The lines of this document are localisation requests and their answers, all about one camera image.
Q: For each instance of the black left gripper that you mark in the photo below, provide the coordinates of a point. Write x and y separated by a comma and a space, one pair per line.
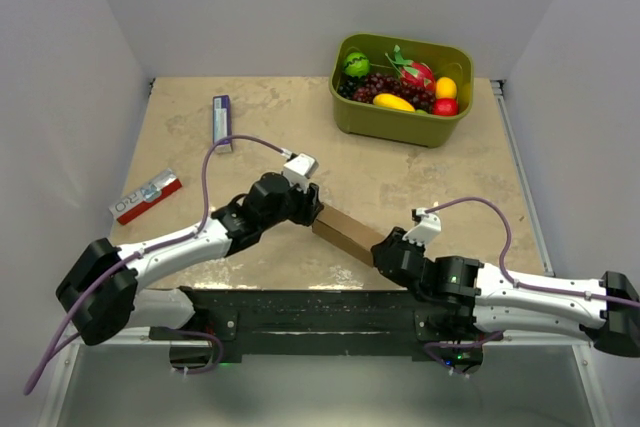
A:
309, 205

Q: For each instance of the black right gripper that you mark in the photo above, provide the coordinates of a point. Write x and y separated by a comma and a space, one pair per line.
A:
395, 239

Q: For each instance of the brown cardboard paper box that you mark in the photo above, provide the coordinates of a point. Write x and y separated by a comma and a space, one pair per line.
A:
347, 234

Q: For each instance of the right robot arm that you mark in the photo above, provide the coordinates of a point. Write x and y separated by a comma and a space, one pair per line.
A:
468, 299

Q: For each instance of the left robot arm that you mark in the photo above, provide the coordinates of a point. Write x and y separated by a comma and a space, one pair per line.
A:
101, 287

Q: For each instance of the purple toothpaste box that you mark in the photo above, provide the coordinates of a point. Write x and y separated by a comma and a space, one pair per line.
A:
222, 124

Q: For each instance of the red white toothpaste box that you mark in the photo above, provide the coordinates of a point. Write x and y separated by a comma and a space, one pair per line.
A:
137, 202

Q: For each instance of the green plastic bin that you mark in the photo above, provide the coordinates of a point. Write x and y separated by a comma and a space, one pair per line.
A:
418, 127

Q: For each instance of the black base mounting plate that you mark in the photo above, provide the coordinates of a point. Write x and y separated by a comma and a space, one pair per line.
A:
373, 323

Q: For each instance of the dark blue toy grapes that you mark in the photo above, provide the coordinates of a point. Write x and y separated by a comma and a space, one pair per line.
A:
349, 87

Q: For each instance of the yellow toy mango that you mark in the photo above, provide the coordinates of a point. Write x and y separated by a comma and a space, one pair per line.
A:
390, 101

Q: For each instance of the green toy fruit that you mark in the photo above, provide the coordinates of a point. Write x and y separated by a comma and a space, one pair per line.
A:
356, 64

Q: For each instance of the red toy apple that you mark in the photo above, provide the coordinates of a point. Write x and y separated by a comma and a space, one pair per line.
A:
446, 107

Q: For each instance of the dark red toy grapes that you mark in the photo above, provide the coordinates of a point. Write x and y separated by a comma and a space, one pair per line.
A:
378, 83

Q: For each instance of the pink toy dragon fruit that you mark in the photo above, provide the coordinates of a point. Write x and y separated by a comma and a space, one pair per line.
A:
415, 73

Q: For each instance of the orange toy fruit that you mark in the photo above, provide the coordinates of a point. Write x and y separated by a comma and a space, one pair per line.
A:
446, 88

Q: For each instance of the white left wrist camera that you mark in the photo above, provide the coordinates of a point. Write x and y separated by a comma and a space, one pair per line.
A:
299, 169

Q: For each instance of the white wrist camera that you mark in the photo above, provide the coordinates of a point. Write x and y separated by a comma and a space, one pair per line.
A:
299, 169
427, 226

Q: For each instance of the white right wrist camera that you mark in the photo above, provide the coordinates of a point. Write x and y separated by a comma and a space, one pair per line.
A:
427, 226

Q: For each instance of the aluminium frame rail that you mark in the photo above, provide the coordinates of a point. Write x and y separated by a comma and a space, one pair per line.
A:
497, 87

